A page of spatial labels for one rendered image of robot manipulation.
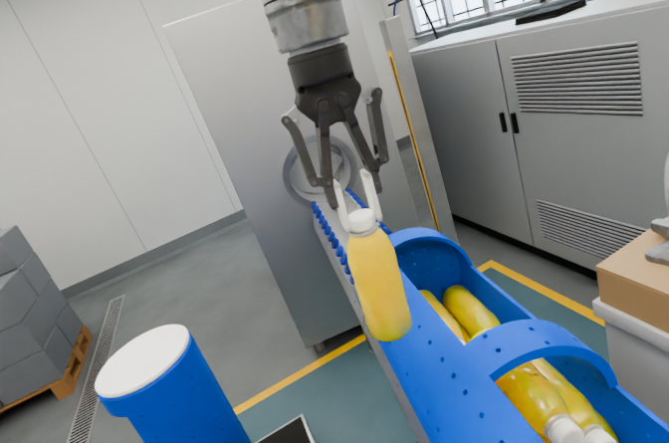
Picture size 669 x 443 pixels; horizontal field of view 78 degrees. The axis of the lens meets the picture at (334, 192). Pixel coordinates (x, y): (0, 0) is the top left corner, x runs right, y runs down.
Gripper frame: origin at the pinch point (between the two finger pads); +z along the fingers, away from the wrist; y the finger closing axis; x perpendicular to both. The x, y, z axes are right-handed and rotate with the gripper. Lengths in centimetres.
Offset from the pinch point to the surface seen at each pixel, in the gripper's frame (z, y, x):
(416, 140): 20, -44, -87
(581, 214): 98, -140, -119
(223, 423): 78, 48, -55
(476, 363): 25.2, -8.7, 9.0
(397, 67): -7, -43, -87
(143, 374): 49, 60, -52
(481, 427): 27.7, -4.7, 15.8
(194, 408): 65, 52, -51
